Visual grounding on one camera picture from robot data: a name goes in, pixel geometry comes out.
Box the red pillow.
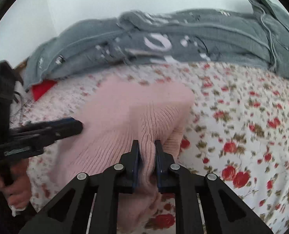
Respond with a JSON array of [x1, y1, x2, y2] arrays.
[[31, 79, 58, 102]]

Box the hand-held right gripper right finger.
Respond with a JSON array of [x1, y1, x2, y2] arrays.
[[154, 140, 275, 234]]

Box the floral bed sheet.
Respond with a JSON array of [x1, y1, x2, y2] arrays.
[[12, 61, 289, 234]]

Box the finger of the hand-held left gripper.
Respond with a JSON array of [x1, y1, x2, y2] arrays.
[[12, 120, 84, 145], [20, 117, 80, 130]]

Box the grey printed quilt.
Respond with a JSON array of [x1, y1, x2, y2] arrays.
[[23, 0, 289, 91]]

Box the pink knitted sweater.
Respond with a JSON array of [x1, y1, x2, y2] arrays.
[[48, 77, 197, 230]]

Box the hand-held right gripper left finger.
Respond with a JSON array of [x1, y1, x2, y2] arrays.
[[19, 140, 142, 234]]

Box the person's left hand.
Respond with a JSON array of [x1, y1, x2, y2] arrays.
[[0, 158, 31, 210]]

